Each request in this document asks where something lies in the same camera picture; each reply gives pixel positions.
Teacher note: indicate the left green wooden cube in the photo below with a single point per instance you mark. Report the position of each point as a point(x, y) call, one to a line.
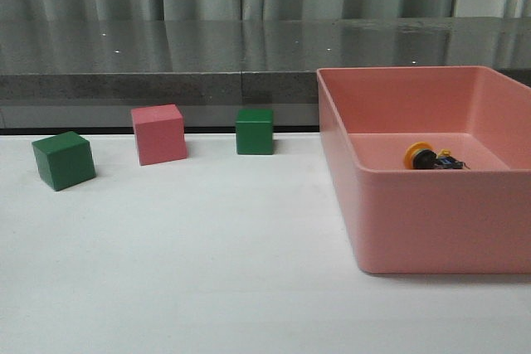
point(64, 160)

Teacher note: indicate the pink plastic bin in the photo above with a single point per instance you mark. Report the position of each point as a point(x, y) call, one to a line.
point(469, 221)

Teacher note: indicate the yellow push button switch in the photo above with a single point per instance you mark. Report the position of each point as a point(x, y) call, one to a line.
point(422, 156)

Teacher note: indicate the green wooden cube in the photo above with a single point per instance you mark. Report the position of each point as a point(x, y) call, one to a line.
point(64, 160)
point(254, 132)

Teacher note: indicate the tall pink wooden block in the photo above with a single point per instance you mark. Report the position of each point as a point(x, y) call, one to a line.
point(159, 134)

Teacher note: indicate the grey stone ledge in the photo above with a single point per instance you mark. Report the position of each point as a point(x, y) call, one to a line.
point(88, 76)

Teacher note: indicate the right green wooden cube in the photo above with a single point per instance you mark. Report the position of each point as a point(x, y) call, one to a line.
point(254, 132)

